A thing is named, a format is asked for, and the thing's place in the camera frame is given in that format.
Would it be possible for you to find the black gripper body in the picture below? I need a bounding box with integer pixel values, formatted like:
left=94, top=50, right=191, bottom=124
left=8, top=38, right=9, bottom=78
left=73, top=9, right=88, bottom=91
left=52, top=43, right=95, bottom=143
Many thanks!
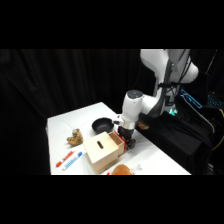
left=118, top=125, right=136, bottom=144

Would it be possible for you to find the wooden drawer with red front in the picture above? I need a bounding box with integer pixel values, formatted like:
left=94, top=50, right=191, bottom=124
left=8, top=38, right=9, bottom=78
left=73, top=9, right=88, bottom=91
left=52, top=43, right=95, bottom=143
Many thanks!
left=107, top=130, right=128, bottom=157

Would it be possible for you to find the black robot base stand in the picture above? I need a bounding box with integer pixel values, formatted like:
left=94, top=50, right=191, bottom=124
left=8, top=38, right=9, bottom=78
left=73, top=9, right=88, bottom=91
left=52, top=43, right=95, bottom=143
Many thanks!
left=135, top=105, right=216, bottom=176

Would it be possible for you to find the light wooden drawer box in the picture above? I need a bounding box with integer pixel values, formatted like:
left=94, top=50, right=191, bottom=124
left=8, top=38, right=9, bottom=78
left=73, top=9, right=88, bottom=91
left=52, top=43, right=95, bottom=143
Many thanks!
left=82, top=131, right=125, bottom=175

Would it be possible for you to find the small tan object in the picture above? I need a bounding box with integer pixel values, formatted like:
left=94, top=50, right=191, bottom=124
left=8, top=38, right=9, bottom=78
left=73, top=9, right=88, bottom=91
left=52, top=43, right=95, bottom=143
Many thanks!
left=136, top=121, right=150, bottom=131

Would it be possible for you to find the black round bowl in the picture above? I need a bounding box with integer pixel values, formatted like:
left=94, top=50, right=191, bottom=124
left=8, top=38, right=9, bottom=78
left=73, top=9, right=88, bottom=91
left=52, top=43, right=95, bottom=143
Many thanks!
left=91, top=117, right=117, bottom=134

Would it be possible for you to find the orange round plush toy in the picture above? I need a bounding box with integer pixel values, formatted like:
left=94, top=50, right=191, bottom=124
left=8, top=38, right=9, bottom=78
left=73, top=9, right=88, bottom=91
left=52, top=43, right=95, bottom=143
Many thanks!
left=110, top=163, right=135, bottom=176

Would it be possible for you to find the brown teddy bear toy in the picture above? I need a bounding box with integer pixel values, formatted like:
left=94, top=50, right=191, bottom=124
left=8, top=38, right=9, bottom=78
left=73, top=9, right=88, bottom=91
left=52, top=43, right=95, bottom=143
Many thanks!
left=66, top=128, right=85, bottom=147

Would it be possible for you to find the blue and white marker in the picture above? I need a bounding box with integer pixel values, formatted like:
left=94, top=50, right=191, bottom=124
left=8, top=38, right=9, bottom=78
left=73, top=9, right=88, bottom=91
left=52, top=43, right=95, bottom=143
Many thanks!
left=61, top=151, right=84, bottom=172

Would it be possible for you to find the red and white marker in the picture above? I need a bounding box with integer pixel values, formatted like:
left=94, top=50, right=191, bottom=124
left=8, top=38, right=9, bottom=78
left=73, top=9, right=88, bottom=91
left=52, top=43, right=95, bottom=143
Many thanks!
left=55, top=150, right=75, bottom=169

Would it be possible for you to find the blue lit device strip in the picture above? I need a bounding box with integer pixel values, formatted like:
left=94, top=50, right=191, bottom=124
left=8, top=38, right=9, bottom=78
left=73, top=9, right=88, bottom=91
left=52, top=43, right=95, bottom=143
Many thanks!
left=179, top=87, right=204, bottom=110

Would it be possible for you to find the black curtain backdrop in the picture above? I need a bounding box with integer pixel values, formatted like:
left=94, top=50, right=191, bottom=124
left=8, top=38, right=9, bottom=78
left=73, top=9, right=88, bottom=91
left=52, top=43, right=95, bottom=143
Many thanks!
left=0, top=49, right=224, bottom=176

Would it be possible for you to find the blue lit keyboard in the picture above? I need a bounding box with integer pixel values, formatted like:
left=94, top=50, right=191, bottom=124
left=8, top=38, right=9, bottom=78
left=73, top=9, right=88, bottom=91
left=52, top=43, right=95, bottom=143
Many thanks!
left=206, top=94, right=224, bottom=110

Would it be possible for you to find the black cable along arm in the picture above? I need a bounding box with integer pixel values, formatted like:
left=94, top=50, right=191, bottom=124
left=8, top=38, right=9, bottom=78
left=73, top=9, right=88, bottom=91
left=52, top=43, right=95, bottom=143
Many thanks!
left=148, top=49, right=192, bottom=118

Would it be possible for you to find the yellow cable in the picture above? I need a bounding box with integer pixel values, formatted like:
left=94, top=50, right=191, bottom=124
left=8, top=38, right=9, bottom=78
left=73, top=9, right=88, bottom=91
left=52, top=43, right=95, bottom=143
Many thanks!
left=211, top=108, right=224, bottom=152

